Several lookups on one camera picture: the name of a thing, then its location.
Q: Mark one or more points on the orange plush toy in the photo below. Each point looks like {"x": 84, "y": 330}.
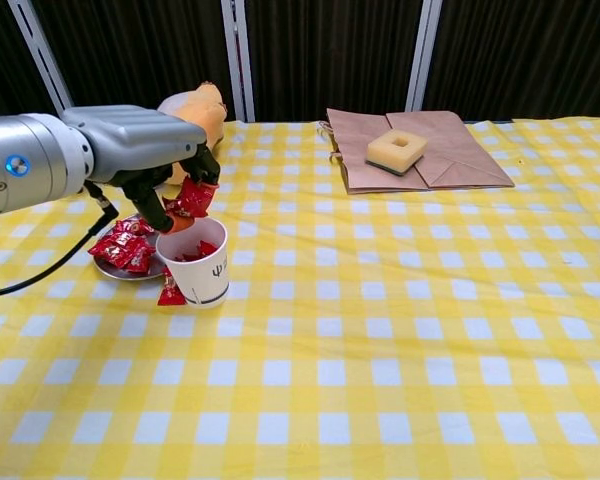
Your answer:
{"x": 207, "y": 107}

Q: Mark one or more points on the white paper cup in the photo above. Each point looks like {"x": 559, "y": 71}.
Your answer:
{"x": 205, "y": 285}

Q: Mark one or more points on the red candy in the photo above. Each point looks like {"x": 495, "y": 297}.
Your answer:
{"x": 107, "y": 248}
{"x": 130, "y": 227}
{"x": 206, "y": 250}
{"x": 137, "y": 258}
{"x": 172, "y": 295}
{"x": 190, "y": 200}
{"x": 182, "y": 258}

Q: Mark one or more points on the round metal plate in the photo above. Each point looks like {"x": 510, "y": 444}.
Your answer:
{"x": 125, "y": 275}

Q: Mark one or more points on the flat brown paper bag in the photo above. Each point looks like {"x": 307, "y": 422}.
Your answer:
{"x": 455, "y": 140}

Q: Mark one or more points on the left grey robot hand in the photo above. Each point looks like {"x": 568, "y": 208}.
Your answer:
{"x": 140, "y": 140}

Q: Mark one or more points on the silver partition post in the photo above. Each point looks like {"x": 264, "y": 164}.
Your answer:
{"x": 240, "y": 60}
{"x": 44, "y": 60}
{"x": 425, "y": 50}

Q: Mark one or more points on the black pleated curtain panel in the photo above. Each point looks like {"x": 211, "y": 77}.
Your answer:
{"x": 0, "y": 60}
{"x": 330, "y": 50}
{"x": 130, "y": 50}
{"x": 530, "y": 50}

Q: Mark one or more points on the yellow white checkered tablecloth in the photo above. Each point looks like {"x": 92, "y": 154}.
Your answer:
{"x": 330, "y": 350}

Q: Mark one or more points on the yellow sponge with square hole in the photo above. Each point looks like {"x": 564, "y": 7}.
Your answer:
{"x": 380, "y": 150}

